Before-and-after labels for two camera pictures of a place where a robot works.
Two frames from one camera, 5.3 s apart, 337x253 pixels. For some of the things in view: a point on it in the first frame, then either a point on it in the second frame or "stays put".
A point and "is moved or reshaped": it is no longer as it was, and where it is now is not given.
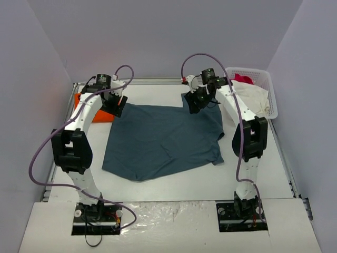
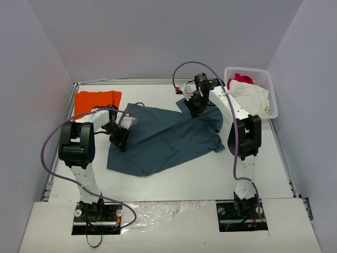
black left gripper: x=119 y=106 -> x=120 y=136
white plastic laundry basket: x=262 y=78 stays put
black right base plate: x=241 y=215 stays put
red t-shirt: x=243 y=79 stays put
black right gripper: x=193 y=101 stays put
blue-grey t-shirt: x=149 y=140 is moved or reshaped
